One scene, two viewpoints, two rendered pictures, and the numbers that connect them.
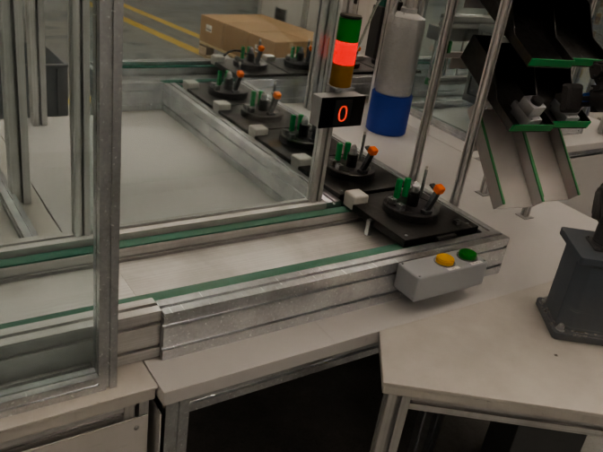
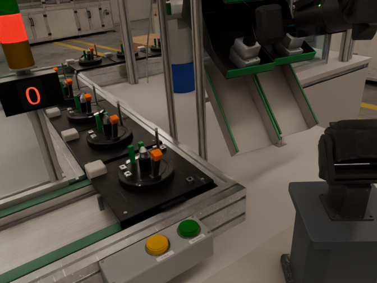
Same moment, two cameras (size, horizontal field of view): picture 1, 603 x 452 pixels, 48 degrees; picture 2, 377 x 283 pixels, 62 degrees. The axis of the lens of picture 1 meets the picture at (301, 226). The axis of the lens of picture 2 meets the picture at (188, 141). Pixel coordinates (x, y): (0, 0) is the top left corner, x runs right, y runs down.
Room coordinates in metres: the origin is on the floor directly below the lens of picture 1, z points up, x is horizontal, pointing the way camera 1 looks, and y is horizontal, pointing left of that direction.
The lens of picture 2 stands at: (0.89, -0.43, 1.40)
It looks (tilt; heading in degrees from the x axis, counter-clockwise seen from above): 28 degrees down; 5
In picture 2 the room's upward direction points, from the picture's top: 4 degrees counter-clockwise
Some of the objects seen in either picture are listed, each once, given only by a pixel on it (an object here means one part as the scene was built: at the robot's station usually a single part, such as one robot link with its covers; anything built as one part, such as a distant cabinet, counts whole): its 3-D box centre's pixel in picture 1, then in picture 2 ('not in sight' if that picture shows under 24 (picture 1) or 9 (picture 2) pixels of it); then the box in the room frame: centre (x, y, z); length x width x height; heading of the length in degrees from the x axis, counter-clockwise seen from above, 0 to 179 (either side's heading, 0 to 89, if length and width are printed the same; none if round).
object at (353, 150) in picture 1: (352, 158); (107, 126); (1.74, -0.11, 1.01); 0.24 x 0.24 x 0.13; 37
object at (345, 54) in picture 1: (345, 52); (10, 27); (1.51, -0.04, 1.33); 0.05 x 0.05 x 0.05
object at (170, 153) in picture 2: (409, 214); (147, 178); (1.53, -0.26, 0.96); 0.24 x 0.24 x 0.02; 37
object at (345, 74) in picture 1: (341, 73); (18, 53); (1.51, -0.04, 1.28); 0.05 x 0.05 x 0.05
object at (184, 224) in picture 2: (467, 256); (188, 229); (1.35, -0.38, 0.96); 0.04 x 0.04 x 0.02
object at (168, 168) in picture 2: (411, 207); (146, 172); (1.53, -0.26, 0.98); 0.14 x 0.14 x 0.02
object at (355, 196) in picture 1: (355, 199); (96, 171); (1.55, -0.12, 0.97); 0.05 x 0.05 x 0.04; 37
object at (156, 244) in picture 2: (444, 261); (157, 245); (1.31, -0.32, 0.96); 0.04 x 0.04 x 0.02
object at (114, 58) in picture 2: not in sight; (126, 49); (2.92, 0.11, 1.01); 0.24 x 0.24 x 0.13; 37
